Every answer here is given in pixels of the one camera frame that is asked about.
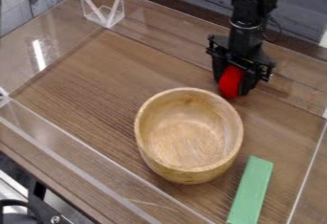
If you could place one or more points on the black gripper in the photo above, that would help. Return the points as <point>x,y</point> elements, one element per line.
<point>255,63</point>

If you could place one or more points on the red plush strawberry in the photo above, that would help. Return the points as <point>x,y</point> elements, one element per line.
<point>230,81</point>

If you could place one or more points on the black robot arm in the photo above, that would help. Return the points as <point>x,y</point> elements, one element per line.
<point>247,25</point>

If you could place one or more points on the wooden bowl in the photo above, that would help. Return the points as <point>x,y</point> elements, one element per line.
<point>188,133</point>

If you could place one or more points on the green rectangular block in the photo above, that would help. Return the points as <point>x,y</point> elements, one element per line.
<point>247,204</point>

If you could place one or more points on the black table leg clamp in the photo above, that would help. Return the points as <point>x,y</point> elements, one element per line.
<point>49,216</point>

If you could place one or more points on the clear acrylic corner bracket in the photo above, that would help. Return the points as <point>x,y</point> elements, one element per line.
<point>104,16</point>

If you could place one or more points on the clear acrylic tray wall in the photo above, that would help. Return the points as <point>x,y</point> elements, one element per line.
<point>73,80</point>

